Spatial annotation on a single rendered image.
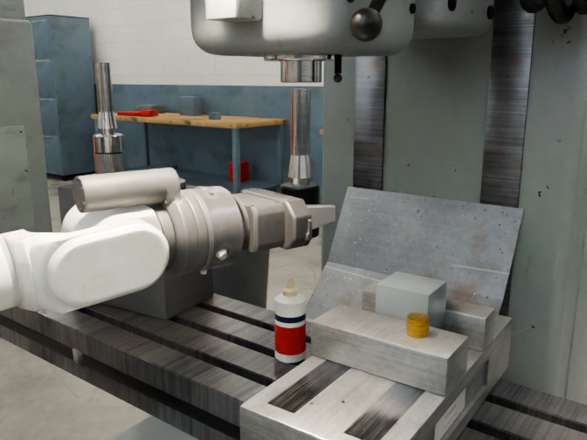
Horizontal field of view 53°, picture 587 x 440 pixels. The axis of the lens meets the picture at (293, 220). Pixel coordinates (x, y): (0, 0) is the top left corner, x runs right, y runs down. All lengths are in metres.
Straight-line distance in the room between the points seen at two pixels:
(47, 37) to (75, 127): 1.09
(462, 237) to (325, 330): 0.43
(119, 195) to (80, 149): 7.49
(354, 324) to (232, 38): 0.32
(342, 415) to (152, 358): 0.34
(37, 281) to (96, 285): 0.05
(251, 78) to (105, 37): 2.48
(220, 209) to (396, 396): 0.25
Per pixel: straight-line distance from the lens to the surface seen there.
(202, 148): 6.87
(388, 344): 0.59
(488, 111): 0.98
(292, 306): 0.75
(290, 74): 0.67
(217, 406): 0.74
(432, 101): 1.02
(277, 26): 0.60
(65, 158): 7.95
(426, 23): 0.73
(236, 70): 6.45
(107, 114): 0.99
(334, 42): 0.59
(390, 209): 1.05
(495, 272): 0.96
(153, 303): 0.93
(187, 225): 0.58
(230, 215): 0.61
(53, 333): 0.99
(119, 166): 0.99
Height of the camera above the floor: 1.29
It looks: 14 degrees down
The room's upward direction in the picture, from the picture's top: straight up
